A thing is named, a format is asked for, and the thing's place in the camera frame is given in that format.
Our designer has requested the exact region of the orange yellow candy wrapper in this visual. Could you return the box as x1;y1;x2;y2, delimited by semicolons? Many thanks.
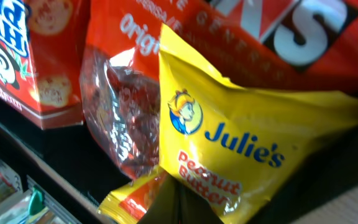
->
98;166;168;224

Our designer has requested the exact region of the small yellow snack packet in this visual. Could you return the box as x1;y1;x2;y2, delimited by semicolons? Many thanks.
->
158;25;358;223

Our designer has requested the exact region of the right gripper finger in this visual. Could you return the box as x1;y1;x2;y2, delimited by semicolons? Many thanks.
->
138;175;223;224

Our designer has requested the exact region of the red candy bag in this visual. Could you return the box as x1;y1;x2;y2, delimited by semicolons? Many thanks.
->
79;0;358;180

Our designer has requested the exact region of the red Hello Panda box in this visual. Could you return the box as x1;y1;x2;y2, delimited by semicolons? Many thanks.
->
0;0;90;129

